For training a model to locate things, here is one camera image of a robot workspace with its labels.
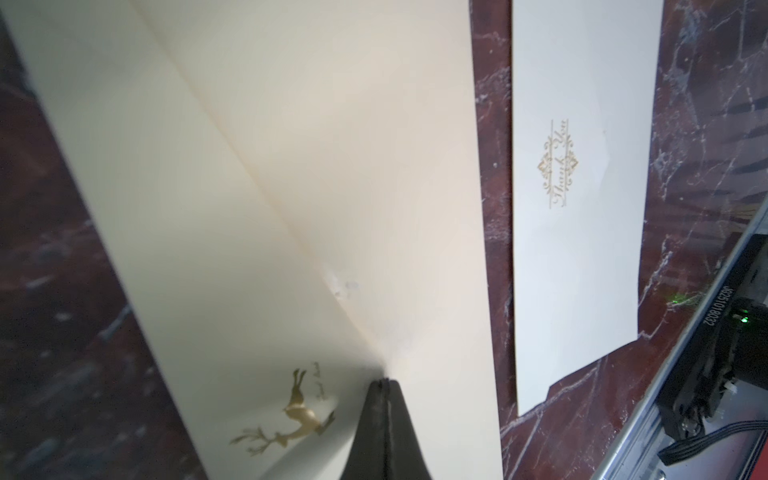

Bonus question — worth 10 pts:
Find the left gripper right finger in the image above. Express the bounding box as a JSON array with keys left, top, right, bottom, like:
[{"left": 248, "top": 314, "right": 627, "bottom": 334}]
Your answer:
[{"left": 386, "top": 379, "right": 431, "bottom": 480}]

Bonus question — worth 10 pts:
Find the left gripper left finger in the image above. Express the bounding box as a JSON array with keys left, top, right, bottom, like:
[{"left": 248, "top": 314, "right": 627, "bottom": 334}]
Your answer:
[{"left": 340, "top": 379, "right": 387, "bottom": 480}]

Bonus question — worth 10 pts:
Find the manila envelope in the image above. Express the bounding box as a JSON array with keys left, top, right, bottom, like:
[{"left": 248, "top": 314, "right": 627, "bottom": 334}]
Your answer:
[
  {"left": 1, "top": 1, "right": 502, "bottom": 479},
  {"left": 511, "top": 1, "right": 663, "bottom": 413}
]

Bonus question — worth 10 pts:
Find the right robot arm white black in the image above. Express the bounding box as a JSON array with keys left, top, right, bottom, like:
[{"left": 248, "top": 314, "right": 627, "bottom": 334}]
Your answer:
[{"left": 655, "top": 234, "right": 767, "bottom": 466}]

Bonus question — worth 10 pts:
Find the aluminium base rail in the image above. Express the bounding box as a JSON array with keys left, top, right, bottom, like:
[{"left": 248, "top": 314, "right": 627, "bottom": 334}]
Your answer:
[{"left": 594, "top": 205, "right": 767, "bottom": 479}]

